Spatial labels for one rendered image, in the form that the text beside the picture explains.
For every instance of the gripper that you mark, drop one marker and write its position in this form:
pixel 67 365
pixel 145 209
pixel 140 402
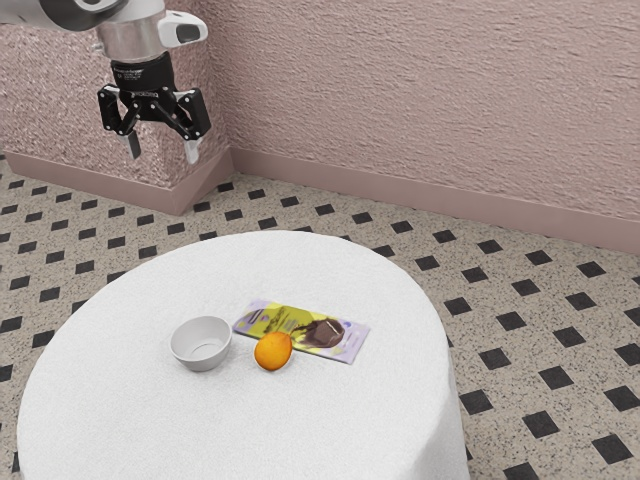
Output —
pixel 142 75

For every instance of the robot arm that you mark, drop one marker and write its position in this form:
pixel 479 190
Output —
pixel 125 30

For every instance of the white bowl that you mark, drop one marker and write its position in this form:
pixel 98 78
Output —
pixel 201 344

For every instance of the orange fruit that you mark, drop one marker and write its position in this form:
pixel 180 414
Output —
pixel 273 352

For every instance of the flat purple yellow snack packet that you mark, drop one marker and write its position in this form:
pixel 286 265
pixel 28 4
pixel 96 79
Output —
pixel 320 330

